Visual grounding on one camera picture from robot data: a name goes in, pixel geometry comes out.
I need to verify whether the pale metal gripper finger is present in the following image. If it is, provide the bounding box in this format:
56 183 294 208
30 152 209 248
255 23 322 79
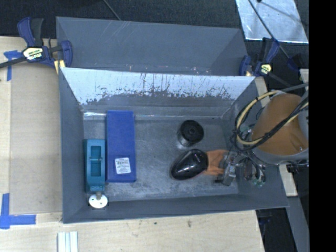
218 154 233 169
214 168 232 186

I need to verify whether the grey metal bin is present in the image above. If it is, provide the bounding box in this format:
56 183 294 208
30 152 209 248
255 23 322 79
55 16 290 224

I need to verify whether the blue flat box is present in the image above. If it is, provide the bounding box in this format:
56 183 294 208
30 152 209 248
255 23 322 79
105 110 138 184

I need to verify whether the teal tool with white knob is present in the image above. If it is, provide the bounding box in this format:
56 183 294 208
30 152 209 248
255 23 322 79
83 139 109 209

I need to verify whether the pale wood flat board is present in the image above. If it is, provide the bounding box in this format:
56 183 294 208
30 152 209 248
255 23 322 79
9 64 64 215

